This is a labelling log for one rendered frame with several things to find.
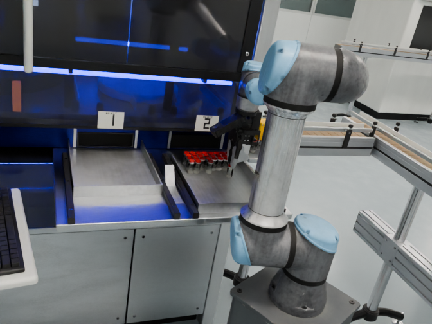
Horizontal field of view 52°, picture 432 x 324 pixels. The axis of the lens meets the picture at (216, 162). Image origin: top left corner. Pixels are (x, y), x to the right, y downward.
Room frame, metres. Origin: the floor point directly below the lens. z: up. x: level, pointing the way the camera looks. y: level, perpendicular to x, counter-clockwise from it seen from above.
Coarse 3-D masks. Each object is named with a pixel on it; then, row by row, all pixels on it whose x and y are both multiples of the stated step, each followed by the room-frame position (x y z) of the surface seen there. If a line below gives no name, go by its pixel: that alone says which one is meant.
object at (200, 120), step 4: (200, 116) 1.51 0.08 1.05; (204, 116) 1.52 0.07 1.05; (208, 116) 1.52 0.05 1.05; (212, 116) 1.53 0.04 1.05; (216, 116) 1.53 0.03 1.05; (196, 120) 1.51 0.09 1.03; (200, 120) 1.51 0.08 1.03; (204, 120) 1.52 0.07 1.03; (208, 120) 1.52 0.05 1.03; (212, 120) 1.53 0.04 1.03; (216, 120) 1.54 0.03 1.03; (196, 124) 1.51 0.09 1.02; (200, 124) 1.51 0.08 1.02; (212, 124) 1.53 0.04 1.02; (196, 128) 1.51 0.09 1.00; (200, 128) 1.51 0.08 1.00
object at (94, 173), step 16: (80, 160) 1.33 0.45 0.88; (96, 160) 1.35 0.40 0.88; (112, 160) 1.37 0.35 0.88; (128, 160) 1.39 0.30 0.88; (144, 160) 1.42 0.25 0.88; (80, 176) 1.22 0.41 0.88; (96, 176) 1.24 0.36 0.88; (112, 176) 1.26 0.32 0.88; (128, 176) 1.28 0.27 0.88; (144, 176) 1.30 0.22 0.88; (80, 192) 1.11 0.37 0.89; (96, 192) 1.12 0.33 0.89; (112, 192) 1.14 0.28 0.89; (128, 192) 1.16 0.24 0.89; (144, 192) 1.18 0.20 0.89; (160, 192) 1.20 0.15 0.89
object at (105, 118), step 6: (102, 114) 1.38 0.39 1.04; (108, 114) 1.38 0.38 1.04; (114, 114) 1.39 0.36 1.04; (120, 114) 1.40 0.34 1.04; (102, 120) 1.38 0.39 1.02; (108, 120) 1.38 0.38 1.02; (114, 120) 1.39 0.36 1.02; (120, 120) 1.40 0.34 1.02; (102, 126) 1.38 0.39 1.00; (108, 126) 1.38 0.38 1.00; (114, 126) 1.39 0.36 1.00; (120, 126) 1.40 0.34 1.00
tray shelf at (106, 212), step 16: (160, 160) 1.44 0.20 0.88; (176, 160) 1.47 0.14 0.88; (64, 192) 1.11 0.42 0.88; (64, 208) 1.03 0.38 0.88; (80, 208) 1.05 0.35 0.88; (96, 208) 1.06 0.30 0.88; (112, 208) 1.07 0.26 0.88; (128, 208) 1.09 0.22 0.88; (144, 208) 1.10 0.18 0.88; (160, 208) 1.12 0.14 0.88; (64, 224) 0.96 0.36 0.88; (80, 224) 0.97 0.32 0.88; (96, 224) 0.99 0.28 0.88; (112, 224) 1.01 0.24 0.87; (128, 224) 1.02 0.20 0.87; (144, 224) 1.04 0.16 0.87; (160, 224) 1.06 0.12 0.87; (176, 224) 1.08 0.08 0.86
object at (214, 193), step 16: (192, 176) 1.36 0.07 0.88; (208, 176) 1.38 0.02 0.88; (224, 176) 1.40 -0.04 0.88; (240, 176) 1.43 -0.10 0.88; (192, 192) 1.19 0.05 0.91; (208, 192) 1.27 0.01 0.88; (224, 192) 1.28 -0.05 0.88; (240, 192) 1.30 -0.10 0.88; (208, 208) 1.14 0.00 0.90; (224, 208) 1.16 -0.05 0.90; (240, 208) 1.18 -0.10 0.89
